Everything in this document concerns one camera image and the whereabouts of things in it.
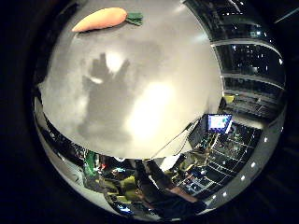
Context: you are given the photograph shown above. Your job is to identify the long orange carrot plush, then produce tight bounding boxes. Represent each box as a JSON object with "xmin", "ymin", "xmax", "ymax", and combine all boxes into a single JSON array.
[{"xmin": 71, "ymin": 7, "xmax": 144, "ymax": 34}]

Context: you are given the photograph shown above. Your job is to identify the white box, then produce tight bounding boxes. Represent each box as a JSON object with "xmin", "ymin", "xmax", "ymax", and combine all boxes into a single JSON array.
[{"xmin": 162, "ymin": 155, "xmax": 182, "ymax": 171}]

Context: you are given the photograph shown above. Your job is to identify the green plastic object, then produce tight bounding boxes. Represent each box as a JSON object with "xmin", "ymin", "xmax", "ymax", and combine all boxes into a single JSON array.
[{"xmin": 83, "ymin": 150, "xmax": 98, "ymax": 177}]

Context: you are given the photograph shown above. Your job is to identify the dark storage shelf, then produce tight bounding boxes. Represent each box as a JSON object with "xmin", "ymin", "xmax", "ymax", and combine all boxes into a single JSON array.
[{"xmin": 180, "ymin": 124, "xmax": 263, "ymax": 198}]

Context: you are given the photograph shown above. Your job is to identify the person in dark clothes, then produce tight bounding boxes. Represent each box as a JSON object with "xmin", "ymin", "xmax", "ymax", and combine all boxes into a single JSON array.
[{"xmin": 135, "ymin": 160, "xmax": 208, "ymax": 219}]

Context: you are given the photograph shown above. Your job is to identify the white cable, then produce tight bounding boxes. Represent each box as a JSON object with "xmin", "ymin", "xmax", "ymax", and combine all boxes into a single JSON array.
[{"xmin": 151, "ymin": 124, "xmax": 201, "ymax": 159}]

